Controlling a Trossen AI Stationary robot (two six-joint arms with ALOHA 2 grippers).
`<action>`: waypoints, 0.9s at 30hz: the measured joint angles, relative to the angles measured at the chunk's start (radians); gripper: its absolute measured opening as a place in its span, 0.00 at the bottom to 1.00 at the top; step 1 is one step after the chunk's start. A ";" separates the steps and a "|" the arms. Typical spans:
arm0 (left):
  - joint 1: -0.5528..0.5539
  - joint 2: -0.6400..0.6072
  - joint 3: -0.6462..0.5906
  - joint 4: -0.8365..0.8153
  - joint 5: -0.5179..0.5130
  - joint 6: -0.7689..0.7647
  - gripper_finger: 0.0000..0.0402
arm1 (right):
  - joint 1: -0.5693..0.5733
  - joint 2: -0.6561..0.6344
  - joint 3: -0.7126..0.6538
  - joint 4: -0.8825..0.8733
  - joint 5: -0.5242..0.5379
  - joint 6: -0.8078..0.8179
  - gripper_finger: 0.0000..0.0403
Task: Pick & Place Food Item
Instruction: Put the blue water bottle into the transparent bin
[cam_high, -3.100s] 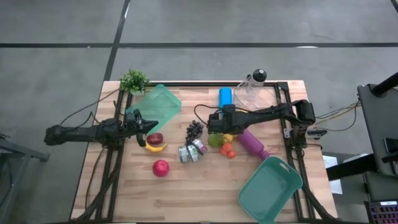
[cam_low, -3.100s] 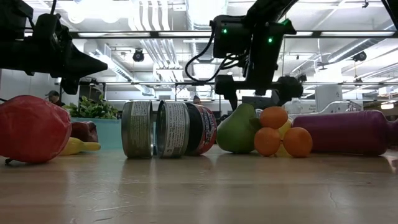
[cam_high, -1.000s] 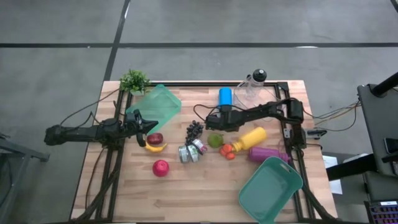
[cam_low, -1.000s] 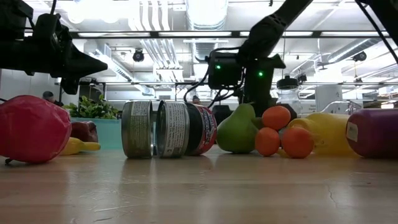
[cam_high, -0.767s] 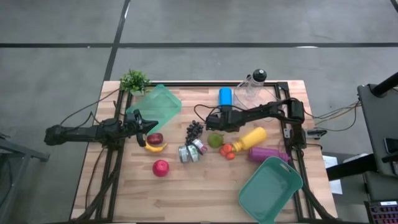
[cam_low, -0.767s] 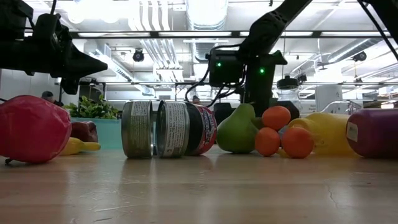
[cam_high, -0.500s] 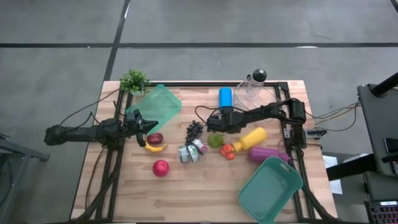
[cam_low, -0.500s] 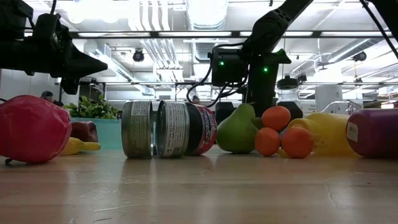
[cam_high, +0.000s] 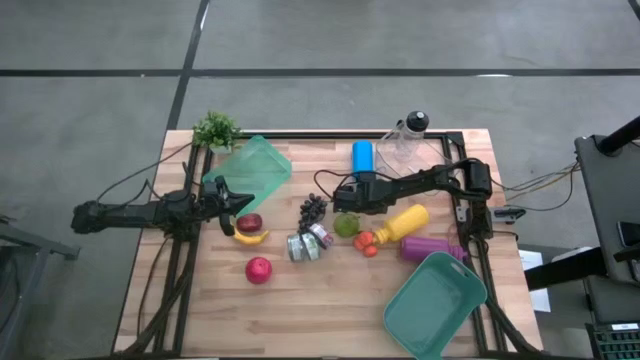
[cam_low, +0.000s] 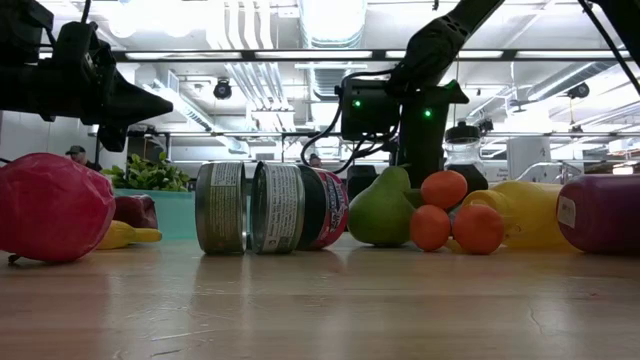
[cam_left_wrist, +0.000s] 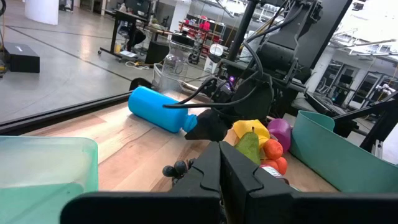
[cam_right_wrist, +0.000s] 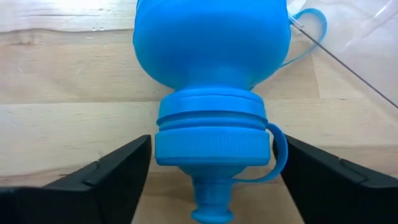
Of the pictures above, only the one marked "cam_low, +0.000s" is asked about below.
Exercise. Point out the dark red apple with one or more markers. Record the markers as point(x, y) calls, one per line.
point(135, 211)

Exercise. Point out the clear bottle black cap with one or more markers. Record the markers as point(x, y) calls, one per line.
point(462, 152)

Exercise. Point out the yellow banana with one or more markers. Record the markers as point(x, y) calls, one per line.
point(125, 235)

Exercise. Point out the purple plastic bottle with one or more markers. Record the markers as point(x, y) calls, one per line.
point(605, 215)

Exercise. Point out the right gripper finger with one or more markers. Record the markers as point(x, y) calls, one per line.
point(425, 157)

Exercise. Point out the silver ventilation duct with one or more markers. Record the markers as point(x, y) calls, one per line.
point(332, 22)

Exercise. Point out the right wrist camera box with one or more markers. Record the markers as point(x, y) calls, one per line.
point(370, 107)

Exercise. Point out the person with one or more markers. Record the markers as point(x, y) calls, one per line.
point(315, 160)
point(79, 156)

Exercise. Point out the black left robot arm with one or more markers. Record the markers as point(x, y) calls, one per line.
point(25, 90)

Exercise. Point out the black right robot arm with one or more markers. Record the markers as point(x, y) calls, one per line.
point(440, 40)

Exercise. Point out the clear plastic bin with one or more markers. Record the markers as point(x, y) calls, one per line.
point(530, 171)

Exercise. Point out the red labelled tin can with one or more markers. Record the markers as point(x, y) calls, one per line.
point(325, 207)

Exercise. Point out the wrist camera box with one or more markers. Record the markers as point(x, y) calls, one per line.
point(75, 45)
point(370, 107)

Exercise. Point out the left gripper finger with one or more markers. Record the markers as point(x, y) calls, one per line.
point(135, 105)
point(112, 140)

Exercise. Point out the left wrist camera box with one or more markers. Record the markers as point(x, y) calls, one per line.
point(75, 45)

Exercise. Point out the bright red round fruit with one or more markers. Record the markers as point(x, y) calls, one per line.
point(50, 207)

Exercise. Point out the green pear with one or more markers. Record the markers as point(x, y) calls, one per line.
point(380, 215)

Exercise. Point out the yellow plastic bottle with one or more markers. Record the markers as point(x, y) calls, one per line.
point(530, 215)

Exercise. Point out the black ceiling spotlight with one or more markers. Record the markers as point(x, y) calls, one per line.
point(222, 90)
point(579, 90)

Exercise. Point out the black office chair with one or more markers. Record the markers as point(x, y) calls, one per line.
point(362, 182)

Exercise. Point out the silver tin can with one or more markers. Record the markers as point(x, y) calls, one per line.
point(220, 207)
point(277, 207)

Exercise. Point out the translucent green plastic bin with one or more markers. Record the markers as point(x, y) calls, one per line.
point(175, 215)

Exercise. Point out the small green potted plant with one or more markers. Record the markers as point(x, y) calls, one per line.
point(150, 176)

